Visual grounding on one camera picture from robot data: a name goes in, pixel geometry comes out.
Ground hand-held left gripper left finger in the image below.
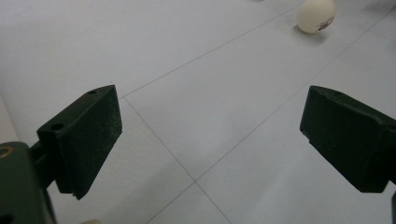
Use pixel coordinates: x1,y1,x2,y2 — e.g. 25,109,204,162
36,84,123,201

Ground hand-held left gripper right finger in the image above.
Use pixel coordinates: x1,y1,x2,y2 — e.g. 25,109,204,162
299,85,396,194

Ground white ping pong ball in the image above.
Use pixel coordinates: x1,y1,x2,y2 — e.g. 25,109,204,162
296,0,337,35

